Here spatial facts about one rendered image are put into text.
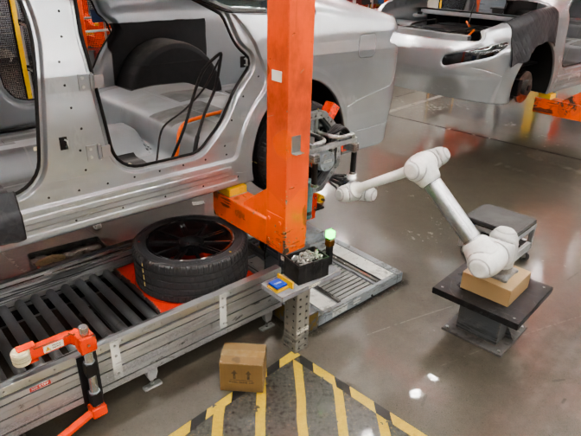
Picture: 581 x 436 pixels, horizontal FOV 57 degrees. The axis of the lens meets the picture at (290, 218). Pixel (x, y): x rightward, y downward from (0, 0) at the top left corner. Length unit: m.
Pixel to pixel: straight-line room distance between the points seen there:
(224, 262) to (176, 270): 0.26
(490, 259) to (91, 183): 2.03
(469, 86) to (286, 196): 3.14
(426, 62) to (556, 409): 3.58
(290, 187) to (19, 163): 1.60
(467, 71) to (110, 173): 3.70
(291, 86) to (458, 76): 3.11
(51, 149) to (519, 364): 2.64
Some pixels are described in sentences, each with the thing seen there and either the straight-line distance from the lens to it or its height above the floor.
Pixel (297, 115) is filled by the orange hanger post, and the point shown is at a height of 1.28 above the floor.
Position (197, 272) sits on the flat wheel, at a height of 0.47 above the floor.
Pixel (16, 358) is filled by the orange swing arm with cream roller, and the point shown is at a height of 0.49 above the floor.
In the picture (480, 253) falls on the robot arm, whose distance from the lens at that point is 2.93.
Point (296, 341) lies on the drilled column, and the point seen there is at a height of 0.09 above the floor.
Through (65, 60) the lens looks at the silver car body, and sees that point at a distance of 2.63.
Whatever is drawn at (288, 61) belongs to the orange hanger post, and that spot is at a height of 1.55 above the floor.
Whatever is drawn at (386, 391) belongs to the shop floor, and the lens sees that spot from 2.91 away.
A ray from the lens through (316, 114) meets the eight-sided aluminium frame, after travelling 3.36.
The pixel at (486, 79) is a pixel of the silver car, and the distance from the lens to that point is 5.53.
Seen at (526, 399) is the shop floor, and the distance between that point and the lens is 3.09.
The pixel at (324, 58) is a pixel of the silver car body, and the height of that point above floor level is 1.42.
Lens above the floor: 1.97
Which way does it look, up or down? 26 degrees down
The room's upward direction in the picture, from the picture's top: 1 degrees clockwise
